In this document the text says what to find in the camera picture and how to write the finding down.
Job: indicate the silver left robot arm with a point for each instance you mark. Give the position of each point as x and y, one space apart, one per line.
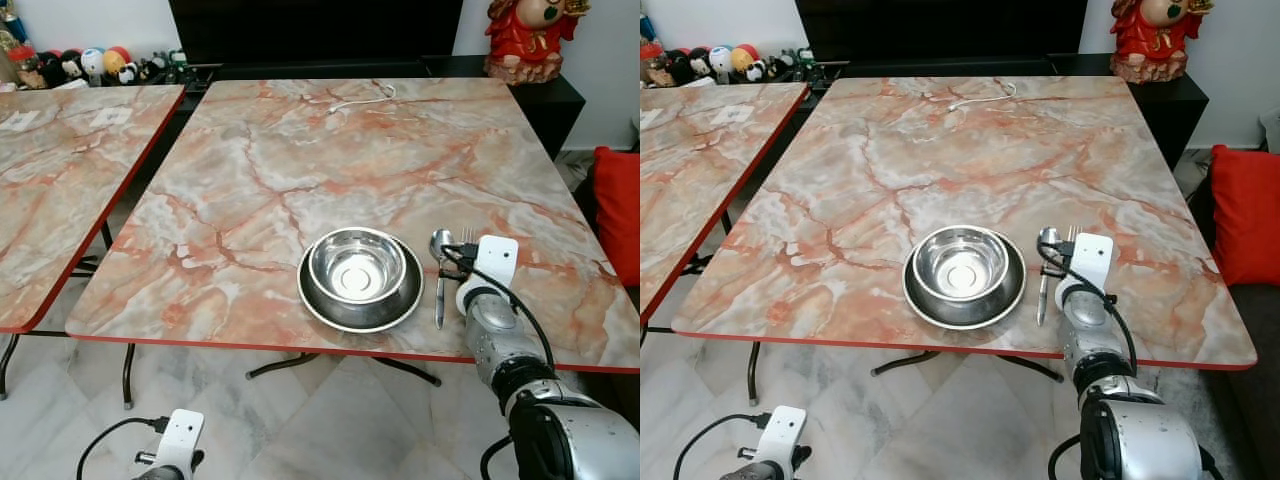
162 474
752 473

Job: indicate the large stainless steel dish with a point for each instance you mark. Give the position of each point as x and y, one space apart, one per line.
385 312
990 310

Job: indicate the dark plush toy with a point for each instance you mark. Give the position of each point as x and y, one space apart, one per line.
690 66
50 68

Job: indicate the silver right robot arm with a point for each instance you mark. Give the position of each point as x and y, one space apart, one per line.
590 440
1150 440

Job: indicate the white paper label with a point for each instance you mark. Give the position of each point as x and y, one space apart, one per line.
111 116
734 113

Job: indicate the red cushion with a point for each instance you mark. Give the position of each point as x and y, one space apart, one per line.
1248 215
620 215

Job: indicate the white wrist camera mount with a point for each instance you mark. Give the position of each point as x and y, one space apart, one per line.
182 432
1093 260
493 262
782 428

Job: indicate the red ceramic figurine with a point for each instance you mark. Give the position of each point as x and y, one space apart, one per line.
1155 40
530 40

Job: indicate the stainless steel spoon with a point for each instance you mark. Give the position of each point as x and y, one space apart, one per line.
440 275
1044 280

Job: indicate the white round-headed toy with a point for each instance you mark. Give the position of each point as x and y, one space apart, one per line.
720 60
92 62

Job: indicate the green toy vehicle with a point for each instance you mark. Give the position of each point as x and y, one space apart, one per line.
803 60
176 62

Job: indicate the stainless steel fork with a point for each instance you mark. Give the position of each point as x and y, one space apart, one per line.
1072 235
467 236

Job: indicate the black metal table leg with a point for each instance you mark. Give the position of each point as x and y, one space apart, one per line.
1030 368
128 375
8 365
410 370
280 364
753 372
905 362

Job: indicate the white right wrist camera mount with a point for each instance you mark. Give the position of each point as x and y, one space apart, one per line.
1093 260
493 262

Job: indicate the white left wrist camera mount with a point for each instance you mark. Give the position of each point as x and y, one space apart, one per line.
182 432
782 428

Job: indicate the small stainless steel bowl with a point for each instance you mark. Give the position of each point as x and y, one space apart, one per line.
962 264
357 268

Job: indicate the large marble red-edged table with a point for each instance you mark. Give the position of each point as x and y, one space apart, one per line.
330 170
950 160

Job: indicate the black and white panda toy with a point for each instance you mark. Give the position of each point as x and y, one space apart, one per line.
128 73
756 71

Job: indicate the orange round toy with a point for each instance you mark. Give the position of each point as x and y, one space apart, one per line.
118 55
745 54

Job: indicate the black television screen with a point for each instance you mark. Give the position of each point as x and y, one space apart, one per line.
310 28
940 25

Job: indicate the dark brown sofa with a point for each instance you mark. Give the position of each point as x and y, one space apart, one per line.
1245 380

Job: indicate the marble red-edged side table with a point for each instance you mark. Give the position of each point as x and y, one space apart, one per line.
700 180
60 190

